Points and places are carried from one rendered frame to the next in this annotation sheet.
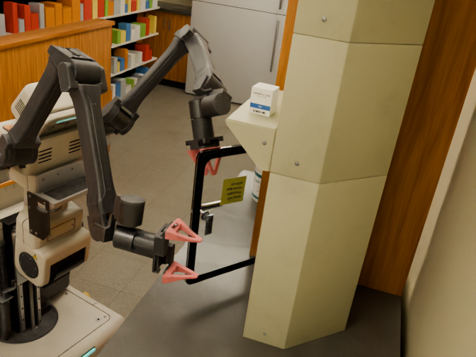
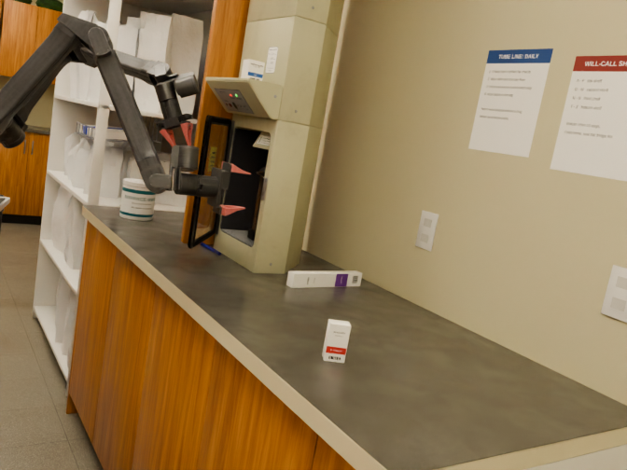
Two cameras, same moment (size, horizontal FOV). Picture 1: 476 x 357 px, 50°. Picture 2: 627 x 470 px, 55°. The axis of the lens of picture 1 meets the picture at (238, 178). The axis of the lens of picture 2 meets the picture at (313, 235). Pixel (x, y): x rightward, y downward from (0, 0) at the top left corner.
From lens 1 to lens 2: 130 cm
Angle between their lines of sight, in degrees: 48
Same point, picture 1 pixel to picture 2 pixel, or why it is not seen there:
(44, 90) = (48, 60)
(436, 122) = not seen: hidden behind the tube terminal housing
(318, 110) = (309, 71)
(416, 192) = not seen: hidden behind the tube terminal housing
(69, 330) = not seen: outside the picture
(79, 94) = (112, 59)
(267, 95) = (260, 66)
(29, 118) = (20, 92)
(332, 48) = (317, 27)
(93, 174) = (140, 131)
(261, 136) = (272, 91)
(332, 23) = (317, 11)
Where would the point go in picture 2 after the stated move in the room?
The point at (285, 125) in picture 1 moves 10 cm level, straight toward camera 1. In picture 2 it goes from (289, 81) to (312, 83)
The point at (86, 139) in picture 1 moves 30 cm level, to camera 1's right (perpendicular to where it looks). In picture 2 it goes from (126, 100) to (220, 117)
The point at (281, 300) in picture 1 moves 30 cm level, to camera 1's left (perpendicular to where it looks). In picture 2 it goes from (284, 228) to (204, 228)
